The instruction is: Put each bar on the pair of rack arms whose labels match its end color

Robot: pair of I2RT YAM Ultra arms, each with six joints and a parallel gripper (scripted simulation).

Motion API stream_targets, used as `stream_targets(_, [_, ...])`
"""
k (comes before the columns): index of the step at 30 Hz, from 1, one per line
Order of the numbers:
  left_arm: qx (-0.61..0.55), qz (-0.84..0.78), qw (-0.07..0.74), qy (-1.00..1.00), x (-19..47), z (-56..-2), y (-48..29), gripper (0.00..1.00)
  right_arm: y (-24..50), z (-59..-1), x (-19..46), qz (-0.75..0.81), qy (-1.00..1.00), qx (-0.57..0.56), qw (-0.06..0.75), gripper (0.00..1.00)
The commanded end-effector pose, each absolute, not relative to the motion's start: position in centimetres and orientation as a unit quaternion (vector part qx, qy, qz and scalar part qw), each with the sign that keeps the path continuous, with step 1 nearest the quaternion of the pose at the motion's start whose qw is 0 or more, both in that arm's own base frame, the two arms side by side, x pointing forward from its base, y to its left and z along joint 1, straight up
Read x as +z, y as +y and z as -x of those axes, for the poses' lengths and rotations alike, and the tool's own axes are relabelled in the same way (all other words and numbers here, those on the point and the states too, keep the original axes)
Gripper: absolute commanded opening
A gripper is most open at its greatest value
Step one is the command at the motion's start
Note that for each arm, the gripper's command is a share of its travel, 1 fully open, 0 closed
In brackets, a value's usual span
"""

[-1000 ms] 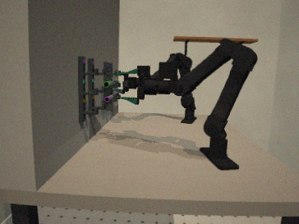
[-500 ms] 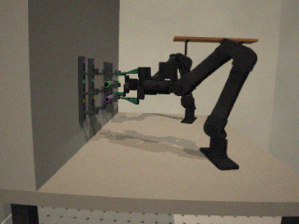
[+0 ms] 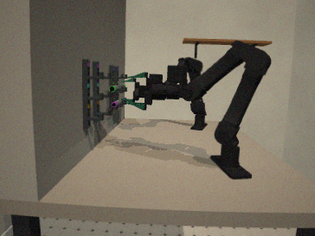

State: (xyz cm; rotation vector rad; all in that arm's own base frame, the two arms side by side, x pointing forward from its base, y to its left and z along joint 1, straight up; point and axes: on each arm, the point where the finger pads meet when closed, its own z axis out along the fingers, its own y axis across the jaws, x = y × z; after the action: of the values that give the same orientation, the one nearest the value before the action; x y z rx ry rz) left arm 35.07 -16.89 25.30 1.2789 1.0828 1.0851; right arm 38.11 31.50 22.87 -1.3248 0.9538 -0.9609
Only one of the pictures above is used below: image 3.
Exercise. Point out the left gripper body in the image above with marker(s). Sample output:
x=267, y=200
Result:
x=153, y=91

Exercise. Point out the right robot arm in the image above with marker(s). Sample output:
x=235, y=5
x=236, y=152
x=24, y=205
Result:
x=197, y=106

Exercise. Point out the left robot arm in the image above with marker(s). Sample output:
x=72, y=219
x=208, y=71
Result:
x=227, y=129

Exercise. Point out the beige wall panel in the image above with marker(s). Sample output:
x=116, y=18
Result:
x=42, y=44

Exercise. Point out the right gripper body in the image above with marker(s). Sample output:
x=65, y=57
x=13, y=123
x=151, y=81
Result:
x=135, y=97

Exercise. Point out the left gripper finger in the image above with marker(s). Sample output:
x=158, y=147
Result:
x=142, y=106
x=141, y=75

